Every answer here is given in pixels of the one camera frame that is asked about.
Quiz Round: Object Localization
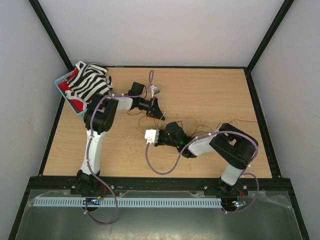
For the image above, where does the left green circuit board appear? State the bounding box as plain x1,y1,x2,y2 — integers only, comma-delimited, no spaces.
82,197,104,206

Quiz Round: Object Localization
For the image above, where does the red cloth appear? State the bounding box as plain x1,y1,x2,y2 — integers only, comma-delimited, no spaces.
57,68,87,113

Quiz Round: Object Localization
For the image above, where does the right green circuit board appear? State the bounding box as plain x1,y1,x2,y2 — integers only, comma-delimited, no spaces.
232,200,247,208

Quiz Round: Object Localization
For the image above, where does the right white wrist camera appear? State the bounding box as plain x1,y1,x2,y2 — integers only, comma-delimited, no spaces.
144,129,160,146

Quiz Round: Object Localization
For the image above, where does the light blue slotted cable duct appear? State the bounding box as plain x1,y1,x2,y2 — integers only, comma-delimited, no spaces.
33,197,222,208

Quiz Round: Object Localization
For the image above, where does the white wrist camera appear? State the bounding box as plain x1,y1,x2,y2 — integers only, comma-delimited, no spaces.
144,129,160,146
150,85,161,99

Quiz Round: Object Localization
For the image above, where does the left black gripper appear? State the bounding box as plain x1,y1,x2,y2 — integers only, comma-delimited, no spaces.
138,97,166,121

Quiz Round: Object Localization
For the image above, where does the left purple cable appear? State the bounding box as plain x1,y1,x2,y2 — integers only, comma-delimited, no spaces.
83,69,155,226

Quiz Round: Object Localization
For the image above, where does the white wire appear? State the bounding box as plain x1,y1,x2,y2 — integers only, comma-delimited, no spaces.
134,113,246,136

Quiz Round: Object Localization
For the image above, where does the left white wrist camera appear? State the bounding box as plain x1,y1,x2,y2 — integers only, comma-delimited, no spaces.
150,85,161,99

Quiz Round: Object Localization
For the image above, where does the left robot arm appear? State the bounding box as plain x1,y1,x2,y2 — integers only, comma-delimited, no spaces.
76,82,163,194

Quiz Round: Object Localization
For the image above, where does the zebra striped cloth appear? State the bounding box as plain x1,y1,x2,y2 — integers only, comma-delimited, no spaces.
65,61,113,104

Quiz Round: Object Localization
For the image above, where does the green circuit board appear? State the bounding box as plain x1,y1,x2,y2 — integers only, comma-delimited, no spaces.
232,200,247,208
82,197,104,206

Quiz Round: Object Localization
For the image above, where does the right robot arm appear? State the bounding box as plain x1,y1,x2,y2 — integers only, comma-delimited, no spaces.
144,121,259,195

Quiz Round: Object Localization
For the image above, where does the blue plastic basket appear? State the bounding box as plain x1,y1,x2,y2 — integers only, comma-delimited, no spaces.
54,73,113,118

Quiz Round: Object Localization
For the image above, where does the red wire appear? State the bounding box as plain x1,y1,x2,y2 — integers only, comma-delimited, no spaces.
138,114,259,138

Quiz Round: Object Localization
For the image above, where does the black aluminium frame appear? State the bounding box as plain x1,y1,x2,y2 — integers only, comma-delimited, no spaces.
4,0,311,240

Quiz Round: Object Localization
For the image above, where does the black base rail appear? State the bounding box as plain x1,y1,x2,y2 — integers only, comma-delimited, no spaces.
69,177,249,196

